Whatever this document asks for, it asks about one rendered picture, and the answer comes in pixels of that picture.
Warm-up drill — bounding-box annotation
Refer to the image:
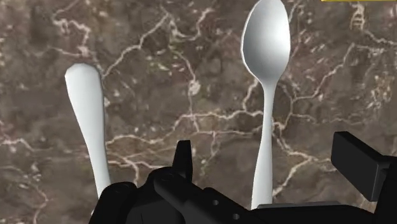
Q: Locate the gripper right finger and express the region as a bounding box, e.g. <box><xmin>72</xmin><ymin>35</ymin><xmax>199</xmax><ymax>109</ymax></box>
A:
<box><xmin>330</xmin><ymin>130</ymin><xmax>397</xmax><ymax>224</ymax></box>

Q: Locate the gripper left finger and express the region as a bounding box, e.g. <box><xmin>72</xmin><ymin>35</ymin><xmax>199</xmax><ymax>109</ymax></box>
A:
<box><xmin>88</xmin><ymin>139</ymin><xmax>259</xmax><ymax>224</ymax></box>

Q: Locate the white spoon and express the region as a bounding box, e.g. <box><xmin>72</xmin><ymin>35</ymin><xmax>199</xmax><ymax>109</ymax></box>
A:
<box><xmin>240</xmin><ymin>0</ymin><xmax>291</xmax><ymax>211</ymax></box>

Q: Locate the white utensil handle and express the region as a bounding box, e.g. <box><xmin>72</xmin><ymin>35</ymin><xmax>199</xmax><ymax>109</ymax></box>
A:
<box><xmin>64</xmin><ymin>62</ymin><xmax>112</xmax><ymax>199</ymax></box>

